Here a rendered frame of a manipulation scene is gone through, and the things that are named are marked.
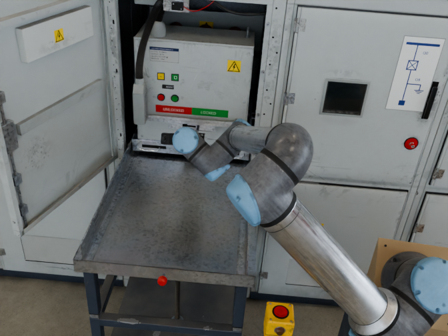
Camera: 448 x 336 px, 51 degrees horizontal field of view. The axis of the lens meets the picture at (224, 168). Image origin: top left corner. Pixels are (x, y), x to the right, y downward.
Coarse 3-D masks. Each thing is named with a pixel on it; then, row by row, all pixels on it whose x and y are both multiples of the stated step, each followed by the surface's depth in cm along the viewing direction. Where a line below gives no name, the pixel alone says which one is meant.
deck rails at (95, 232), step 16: (128, 160) 214; (128, 176) 203; (112, 192) 190; (112, 208) 183; (96, 224) 171; (240, 224) 180; (96, 240) 168; (240, 240) 172; (240, 256) 165; (240, 272) 158
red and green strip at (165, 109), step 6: (156, 108) 207; (162, 108) 207; (168, 108) 207; (174, 108) 207; (180, 108) 206; (186, 108) 206; (192, 108) 206; (198, 108) 206; (186, 114) 208; (192, 114) 208; (198, 114) 207; (204, 114) 207; (210, 114) 207; (216, 114) 207; (222, 114) 207
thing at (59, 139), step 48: (96, 0) 178; (0, 48) 142; (48, 48) 157; (96, 48) 186; (0, 96) 143; (48, 96) 167; (96, 96) 194; (0, 144) 148; (48, 144) 173; (96, 144) 203; (48, 192) 181
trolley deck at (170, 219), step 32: (128, 192) 194; (160, 192) 195; (192, 192) 196; (224, 192) 198; (128, 224) 177; (160, 224) 178; (192, 224) 179; (224, 224) 180; (96, 256) 161; (128, 256) 162; (160, 256) 163; (192, 256) 164; (224, 256) 165
